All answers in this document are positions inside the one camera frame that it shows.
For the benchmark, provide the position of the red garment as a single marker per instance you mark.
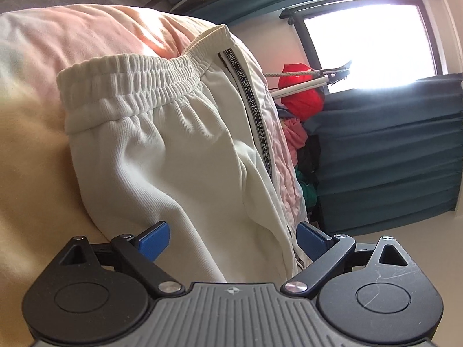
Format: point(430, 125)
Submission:
point(302, 94)

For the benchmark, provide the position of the pile of mixed clothes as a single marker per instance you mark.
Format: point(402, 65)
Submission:
point(304, 166)

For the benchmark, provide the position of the dark teal curtain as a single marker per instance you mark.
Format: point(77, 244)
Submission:
point(387, 151)

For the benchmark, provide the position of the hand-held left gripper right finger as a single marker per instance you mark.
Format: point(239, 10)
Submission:
point(309, 241)

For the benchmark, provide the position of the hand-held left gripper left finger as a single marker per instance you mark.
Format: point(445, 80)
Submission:
point(156, 239)

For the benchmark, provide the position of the pink and yellow blanket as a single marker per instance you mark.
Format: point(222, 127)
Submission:
point(47, 123)

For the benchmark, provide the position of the white pants with striped trim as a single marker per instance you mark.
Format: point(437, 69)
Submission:
point(173, 144)

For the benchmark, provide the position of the window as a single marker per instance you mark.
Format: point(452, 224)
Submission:
point(365, 32)

